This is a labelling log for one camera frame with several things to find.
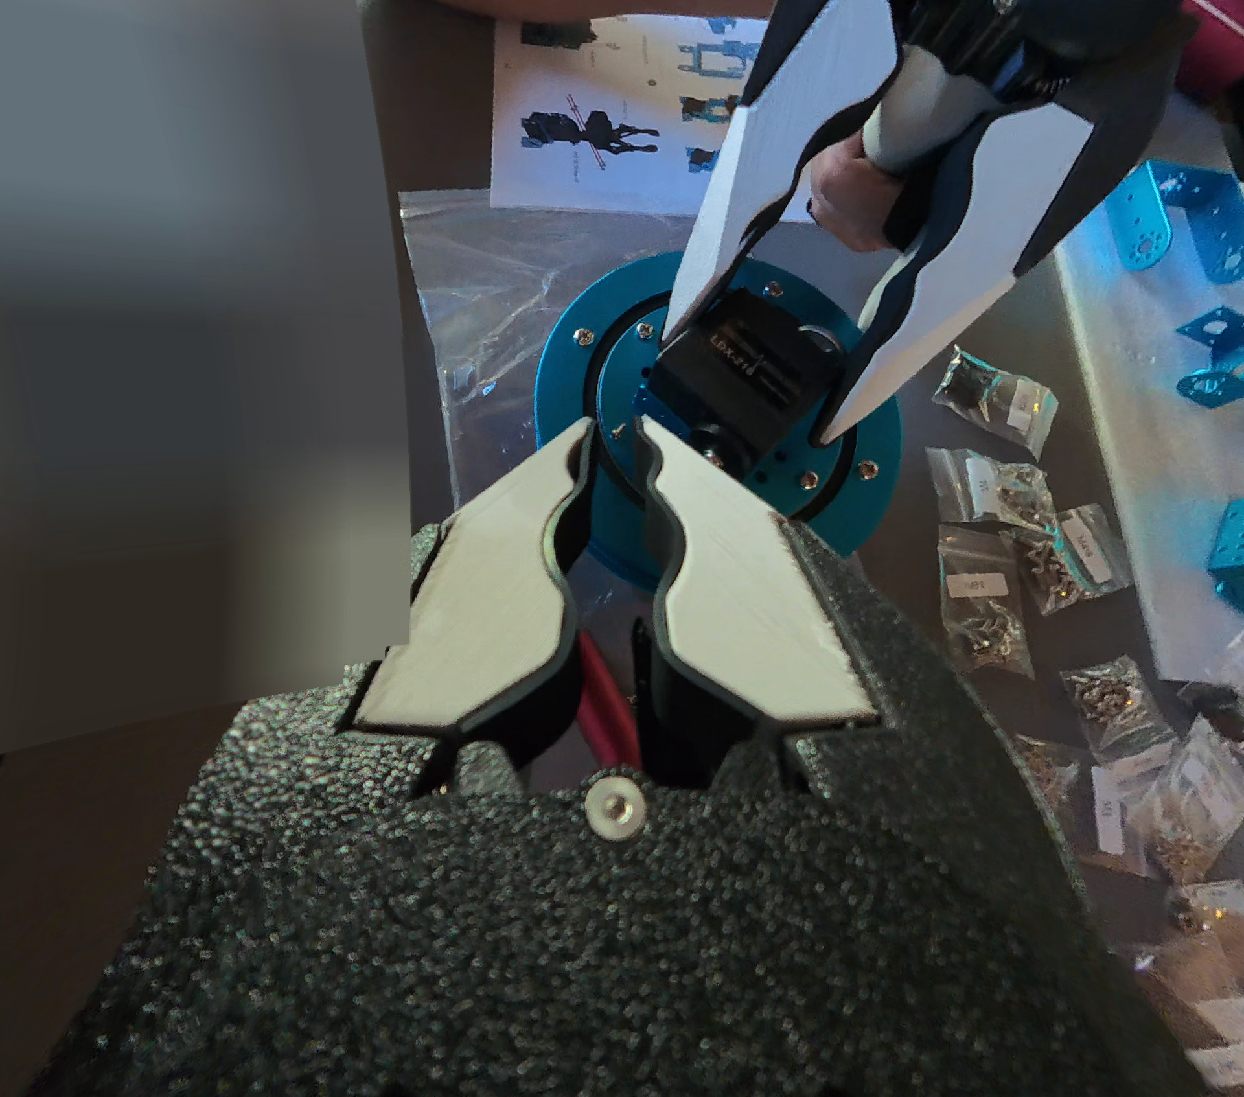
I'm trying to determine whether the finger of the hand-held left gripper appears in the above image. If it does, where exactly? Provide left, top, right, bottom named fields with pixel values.
left=664, top=0, right=924, bottom=345
left=818, top=81, right=1182, bottom=448

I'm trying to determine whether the person's left hand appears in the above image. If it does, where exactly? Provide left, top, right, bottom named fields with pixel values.
left=805, top=133, right=919, bottom=254

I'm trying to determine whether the white foam sheet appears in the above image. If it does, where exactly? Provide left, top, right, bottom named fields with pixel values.
left=1051, top=86, right=1244, bottom=680

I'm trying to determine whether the blue perforated metal bracket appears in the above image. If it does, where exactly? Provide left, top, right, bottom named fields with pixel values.
left=1205, top=494, right=1244, bottom=617

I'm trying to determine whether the small blue metal bracket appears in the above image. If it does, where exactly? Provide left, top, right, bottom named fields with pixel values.
left=1174, top=302, right=1244, bottom=413

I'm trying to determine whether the black servo motor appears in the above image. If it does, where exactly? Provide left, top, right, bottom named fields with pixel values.
left=646, top=287, right=865, bottom=477

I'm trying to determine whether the printed instruction sheet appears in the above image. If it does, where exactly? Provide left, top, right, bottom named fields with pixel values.
left=487, top=12, right=818, bottom=224

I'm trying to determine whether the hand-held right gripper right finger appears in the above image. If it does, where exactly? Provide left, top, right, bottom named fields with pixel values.
left=633, top=411, right=880, bottom=733

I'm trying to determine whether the red cable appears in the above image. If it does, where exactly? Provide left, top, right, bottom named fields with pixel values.
left=575, top=624, right=645, bottom=769

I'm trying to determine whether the blue U-shaped metal bracket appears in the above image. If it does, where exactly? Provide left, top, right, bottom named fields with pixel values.
left=1166, top=168, right=1244, bottom=286
left=1102, top=159, right=1183, bottom=272

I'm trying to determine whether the clear plastic bag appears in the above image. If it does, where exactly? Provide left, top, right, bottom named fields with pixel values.
left=398, top=187, right=700, bottom=515

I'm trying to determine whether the blue round metal base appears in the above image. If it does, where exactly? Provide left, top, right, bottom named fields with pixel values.
left=533, top=249, right=905, bottom=558

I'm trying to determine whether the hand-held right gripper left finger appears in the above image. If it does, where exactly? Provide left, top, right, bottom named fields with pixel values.
left=349, top=415, right=598, bottom=733

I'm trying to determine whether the dark pink cloth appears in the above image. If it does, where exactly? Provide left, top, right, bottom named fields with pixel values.
left=1170, top=0, right=1244, bottom=97

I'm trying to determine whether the pile of small screw bags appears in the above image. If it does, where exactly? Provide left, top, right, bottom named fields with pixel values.
left=923, top=343, right=1244, bottom=1068

